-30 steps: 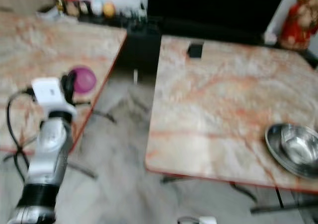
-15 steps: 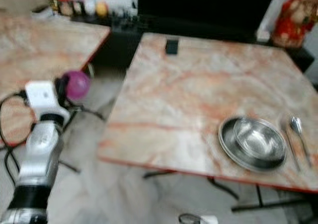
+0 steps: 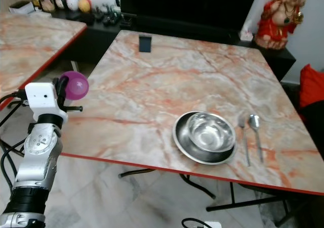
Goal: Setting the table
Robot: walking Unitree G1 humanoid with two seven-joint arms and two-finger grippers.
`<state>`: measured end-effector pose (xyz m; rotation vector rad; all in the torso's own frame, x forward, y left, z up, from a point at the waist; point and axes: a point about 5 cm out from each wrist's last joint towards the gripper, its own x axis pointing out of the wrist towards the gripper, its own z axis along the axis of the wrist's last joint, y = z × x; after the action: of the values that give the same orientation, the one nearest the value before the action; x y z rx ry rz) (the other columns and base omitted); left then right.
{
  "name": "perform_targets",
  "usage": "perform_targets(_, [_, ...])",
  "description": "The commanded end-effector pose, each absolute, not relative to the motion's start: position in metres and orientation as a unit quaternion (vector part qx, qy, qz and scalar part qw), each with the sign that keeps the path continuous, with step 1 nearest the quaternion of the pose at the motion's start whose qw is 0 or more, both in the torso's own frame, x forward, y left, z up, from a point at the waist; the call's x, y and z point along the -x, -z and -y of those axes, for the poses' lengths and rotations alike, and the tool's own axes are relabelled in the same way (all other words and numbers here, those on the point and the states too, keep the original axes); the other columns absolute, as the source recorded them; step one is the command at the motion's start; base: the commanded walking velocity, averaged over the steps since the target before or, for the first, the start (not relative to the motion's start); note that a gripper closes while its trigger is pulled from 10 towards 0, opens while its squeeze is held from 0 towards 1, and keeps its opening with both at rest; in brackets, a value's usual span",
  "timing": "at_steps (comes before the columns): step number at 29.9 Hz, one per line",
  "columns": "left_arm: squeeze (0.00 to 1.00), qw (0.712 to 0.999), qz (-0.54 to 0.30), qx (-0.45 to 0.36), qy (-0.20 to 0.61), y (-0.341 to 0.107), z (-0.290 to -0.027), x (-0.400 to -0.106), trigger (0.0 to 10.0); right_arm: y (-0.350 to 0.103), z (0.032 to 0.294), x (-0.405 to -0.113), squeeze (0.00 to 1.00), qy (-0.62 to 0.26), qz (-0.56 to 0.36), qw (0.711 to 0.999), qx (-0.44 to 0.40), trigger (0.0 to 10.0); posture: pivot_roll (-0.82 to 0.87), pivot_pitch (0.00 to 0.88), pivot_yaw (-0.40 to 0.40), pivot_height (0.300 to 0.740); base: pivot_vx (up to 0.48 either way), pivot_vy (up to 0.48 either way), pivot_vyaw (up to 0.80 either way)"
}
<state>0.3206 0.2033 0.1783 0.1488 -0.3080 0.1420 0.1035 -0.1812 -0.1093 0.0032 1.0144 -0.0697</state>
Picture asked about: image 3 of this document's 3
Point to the purple plastic cup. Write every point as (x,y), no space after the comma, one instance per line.
(76,85)

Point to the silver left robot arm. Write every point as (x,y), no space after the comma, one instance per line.
(41,149)

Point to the black television console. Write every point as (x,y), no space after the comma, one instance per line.
(106,38)

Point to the white and blue ball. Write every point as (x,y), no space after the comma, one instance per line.
(73,3)

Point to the black and white ball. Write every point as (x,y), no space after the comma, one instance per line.
(62,2)

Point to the orange yellow ball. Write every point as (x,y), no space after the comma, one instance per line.
(84,4)

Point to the red hat figurine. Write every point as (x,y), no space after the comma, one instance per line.
(47,0)

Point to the white cardboard box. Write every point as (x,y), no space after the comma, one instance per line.
(21,6)

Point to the small black stand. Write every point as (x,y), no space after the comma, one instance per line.
(145,43)

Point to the round steel plate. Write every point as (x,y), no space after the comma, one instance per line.
(181,139)

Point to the steel bowl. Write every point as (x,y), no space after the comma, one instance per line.
(210,133)

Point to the black television screen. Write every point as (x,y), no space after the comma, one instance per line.
(187,3)

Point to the steel fork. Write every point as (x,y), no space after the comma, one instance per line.
(245,142)

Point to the white power adapter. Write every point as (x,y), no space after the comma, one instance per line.
(211,224)

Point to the steel spoon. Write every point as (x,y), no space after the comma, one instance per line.
(254,122)

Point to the small tissue box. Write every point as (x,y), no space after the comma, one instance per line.
(246,35)

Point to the red laughing Buddha statue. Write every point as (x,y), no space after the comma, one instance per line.
(276,26)

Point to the red cushion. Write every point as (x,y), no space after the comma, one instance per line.
(313,86)

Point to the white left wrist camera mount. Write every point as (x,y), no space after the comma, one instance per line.
(41,96)

